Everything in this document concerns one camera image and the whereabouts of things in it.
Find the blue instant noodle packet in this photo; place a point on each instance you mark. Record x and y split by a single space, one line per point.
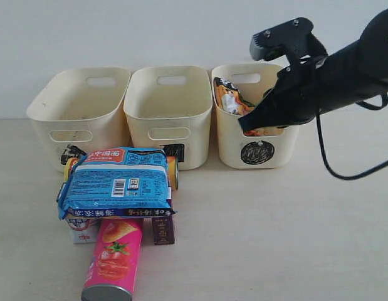
121 182

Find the middle cream plastic bin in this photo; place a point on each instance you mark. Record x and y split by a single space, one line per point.
169 108

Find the pink Lays chips can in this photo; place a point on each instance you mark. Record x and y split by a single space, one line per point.
113 267

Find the right cream plastic bin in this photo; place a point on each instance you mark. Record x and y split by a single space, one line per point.
235 149

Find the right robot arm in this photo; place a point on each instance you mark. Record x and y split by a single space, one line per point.
353 74

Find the left cream plastic bin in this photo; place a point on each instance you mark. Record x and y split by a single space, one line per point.
81 107

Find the orange snack bag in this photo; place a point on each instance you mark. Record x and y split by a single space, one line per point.
230 100

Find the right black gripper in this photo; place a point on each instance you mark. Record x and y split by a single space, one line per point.
286 104

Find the purple drink carton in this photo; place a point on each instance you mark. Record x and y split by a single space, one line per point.
163 230

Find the yellow Lays chips can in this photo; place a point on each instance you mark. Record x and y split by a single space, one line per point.
173 173

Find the cream plastic bin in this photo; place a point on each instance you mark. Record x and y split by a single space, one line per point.
81 107
235 149
169 108

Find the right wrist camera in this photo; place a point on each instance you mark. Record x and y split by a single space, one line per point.
285 39

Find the blue white milk carton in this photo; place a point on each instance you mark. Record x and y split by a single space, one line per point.
83 230

